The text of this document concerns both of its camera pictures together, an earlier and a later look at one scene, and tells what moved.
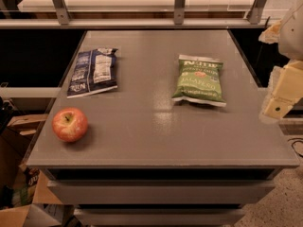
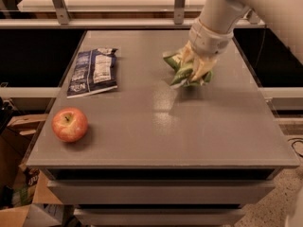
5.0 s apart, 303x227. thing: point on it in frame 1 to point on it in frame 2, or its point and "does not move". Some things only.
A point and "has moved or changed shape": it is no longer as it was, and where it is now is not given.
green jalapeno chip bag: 199,80 has moved or changed shape
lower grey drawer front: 159,217 does not move
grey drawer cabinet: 160,128 does not move
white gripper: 293,32 to 210,43
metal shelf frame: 179,21 does not move
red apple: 69,124 does not move
